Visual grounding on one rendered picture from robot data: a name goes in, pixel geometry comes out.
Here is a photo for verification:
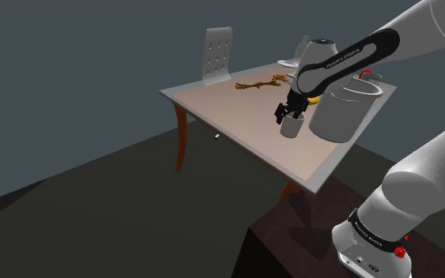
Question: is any dark robot stand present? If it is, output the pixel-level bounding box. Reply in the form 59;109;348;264
231;175;445;278

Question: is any small grey cup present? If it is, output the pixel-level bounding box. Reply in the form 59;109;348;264
279;111;307;139

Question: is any brown branch-shaped object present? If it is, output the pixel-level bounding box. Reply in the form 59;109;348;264
234;73;292;92

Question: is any table with brown legs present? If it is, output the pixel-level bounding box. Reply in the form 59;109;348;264
159;61;398;205

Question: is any grey box with red handle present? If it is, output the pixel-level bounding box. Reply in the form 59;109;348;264
354;69;383;86

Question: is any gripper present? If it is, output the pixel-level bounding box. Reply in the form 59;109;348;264
274;89;311;126

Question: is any large grey pot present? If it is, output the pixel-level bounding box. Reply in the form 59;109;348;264
307;74;384;145

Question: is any grey chair with holed back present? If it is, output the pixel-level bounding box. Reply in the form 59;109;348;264
201;26;234;87

